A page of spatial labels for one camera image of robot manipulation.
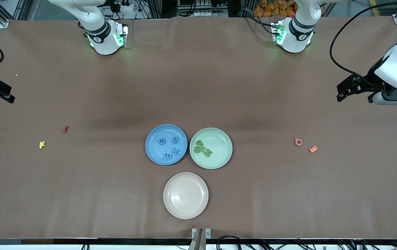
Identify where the beige round plate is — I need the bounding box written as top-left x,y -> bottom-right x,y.
163,172 -> 209,220

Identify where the pile of orange objects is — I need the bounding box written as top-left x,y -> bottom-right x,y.
254,0 -> 296,18

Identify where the black table edge rail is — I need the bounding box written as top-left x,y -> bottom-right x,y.
0,237 -> 397,245

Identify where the light green round plate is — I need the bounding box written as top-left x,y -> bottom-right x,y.
189,127 -> 233,170

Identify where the white power strip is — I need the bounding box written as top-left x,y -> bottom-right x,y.
113,0 -> 136,13

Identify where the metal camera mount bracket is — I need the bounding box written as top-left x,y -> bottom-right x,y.
191,227 -> 212,250

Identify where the brown table cover sheet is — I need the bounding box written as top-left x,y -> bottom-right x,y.
0,16 -> 397,240

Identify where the black cable bundle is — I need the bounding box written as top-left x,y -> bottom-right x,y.
216,232 -> 397,250

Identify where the blue round plate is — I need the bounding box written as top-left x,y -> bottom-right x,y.
145,124 -> 188,166

